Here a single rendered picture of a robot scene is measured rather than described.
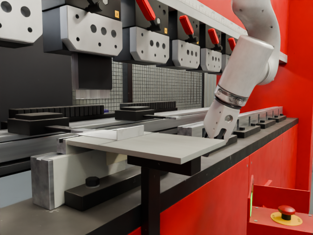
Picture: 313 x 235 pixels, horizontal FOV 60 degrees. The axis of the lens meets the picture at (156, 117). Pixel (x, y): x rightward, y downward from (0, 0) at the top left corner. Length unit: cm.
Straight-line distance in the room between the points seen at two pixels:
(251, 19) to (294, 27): 194
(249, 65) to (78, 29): 38
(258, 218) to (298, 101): 192
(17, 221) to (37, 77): 70
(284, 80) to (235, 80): 196
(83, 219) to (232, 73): 45
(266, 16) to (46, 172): 59
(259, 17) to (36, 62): 80
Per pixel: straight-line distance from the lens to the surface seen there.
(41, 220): 54
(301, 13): 267
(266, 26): 75
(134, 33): 69
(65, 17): 56
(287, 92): 261
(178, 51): 85
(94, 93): 63
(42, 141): 83
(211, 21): 110
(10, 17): 49
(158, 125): 123
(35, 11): 52
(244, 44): 66
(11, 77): 109
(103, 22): 61
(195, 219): 80
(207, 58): 104
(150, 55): 73
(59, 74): 120
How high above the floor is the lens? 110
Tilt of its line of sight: 5 degrees down
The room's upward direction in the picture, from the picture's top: straight up
